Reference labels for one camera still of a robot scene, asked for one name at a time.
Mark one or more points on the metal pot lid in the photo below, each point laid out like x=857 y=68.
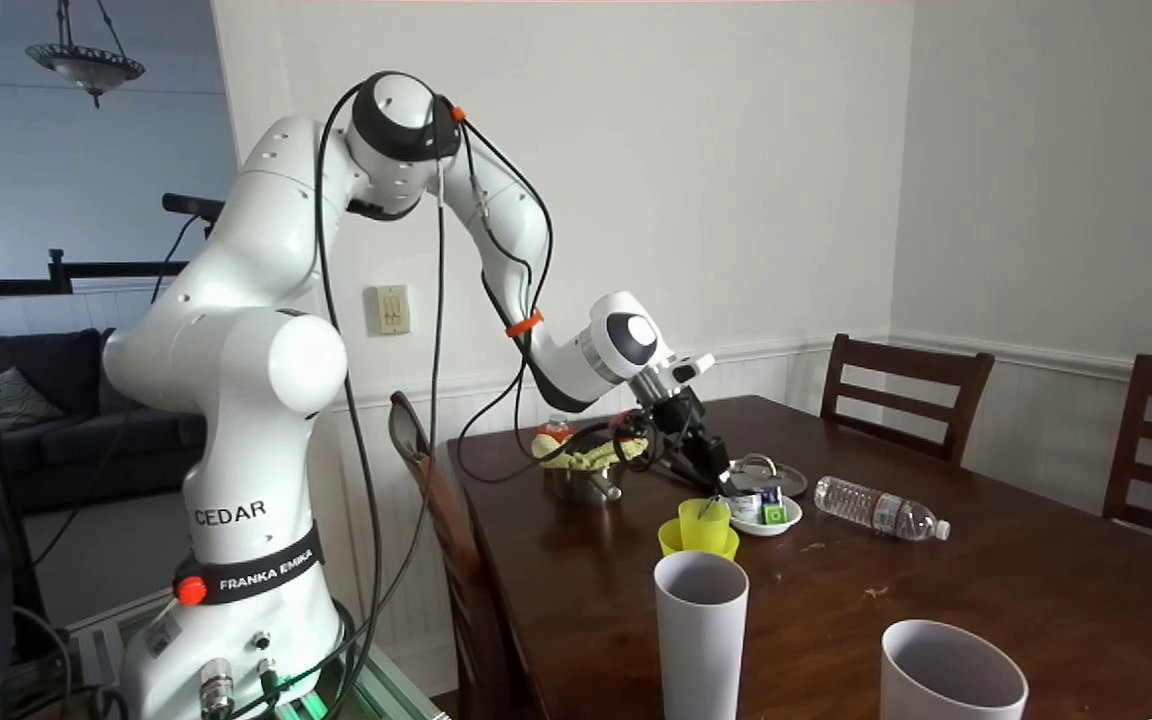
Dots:
x=752 y=475

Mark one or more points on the right wooden chair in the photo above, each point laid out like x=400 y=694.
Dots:
x=907 y=392

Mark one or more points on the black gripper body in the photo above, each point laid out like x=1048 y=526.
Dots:
x=679 y=417

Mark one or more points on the black camera on stand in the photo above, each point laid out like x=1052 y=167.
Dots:
x=194 y=207

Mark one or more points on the dark metal pot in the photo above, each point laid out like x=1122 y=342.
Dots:
x=584 y=489

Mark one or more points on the short white cylinder cup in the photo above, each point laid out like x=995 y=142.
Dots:
x=936 y=671

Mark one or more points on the wall light switch plate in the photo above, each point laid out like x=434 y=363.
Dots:
x=391 y=310

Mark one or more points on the clear plastic water bottle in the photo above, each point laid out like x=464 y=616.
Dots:
x=877 y=509

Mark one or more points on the dark sofa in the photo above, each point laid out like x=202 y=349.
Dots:
x=69 y=439

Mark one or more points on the white bowl with packets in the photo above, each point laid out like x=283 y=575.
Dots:
x=767 y=514

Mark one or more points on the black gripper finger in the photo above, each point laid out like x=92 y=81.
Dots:
x=713 y=471

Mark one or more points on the small yellow cup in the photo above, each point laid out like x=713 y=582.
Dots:
x=701 y=514

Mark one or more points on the near wooden chair back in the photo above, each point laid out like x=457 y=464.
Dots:
x=480 y=647

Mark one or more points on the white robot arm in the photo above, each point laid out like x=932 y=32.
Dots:
x=251 y=614

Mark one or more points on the tall white cylinder cup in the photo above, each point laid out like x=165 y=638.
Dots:
x=701 y=607

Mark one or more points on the hanging ceiling lamp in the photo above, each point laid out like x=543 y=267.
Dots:
x=87 y=65

